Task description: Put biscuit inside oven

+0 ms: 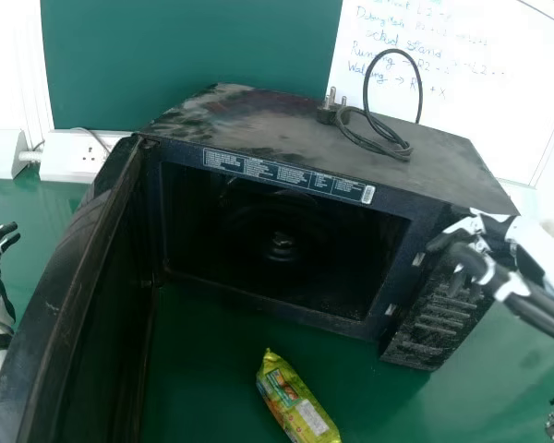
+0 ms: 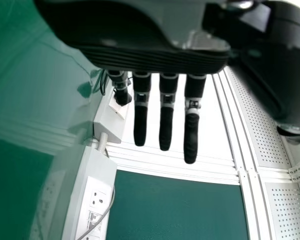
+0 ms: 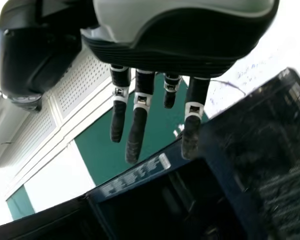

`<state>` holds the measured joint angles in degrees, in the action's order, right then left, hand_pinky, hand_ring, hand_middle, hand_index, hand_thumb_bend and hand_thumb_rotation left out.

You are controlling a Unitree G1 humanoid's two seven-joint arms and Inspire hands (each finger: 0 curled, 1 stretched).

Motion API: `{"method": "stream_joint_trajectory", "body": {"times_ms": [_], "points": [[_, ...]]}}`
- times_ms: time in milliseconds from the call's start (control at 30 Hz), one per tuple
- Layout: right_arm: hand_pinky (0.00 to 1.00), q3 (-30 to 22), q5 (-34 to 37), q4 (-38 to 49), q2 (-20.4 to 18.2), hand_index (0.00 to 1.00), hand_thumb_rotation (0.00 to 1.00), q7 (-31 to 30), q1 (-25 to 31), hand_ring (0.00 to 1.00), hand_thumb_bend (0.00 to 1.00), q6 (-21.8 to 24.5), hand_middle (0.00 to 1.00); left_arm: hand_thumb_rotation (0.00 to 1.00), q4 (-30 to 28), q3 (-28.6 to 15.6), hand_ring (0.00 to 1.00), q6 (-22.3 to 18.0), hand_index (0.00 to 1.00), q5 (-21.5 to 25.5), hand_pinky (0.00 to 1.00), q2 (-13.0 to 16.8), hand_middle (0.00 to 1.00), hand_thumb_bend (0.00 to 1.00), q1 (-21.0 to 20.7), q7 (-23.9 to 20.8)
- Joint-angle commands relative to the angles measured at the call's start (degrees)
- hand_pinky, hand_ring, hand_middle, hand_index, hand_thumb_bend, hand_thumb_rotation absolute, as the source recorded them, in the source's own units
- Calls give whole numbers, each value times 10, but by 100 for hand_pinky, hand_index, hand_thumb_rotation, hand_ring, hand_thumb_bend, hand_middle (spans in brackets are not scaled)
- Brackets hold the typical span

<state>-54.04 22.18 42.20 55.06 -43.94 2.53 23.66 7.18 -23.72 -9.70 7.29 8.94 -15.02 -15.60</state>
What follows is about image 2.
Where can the grey bracket box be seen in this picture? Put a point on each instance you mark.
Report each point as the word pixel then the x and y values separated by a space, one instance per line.
pixel 107 130

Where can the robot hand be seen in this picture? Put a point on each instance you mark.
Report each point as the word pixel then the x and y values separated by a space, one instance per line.
pixel 145 37

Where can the small white socket plate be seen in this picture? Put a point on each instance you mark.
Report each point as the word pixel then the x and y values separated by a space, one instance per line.
pixel 118 110

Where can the white socket strip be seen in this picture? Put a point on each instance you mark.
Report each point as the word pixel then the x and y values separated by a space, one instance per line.
pixel 95 180

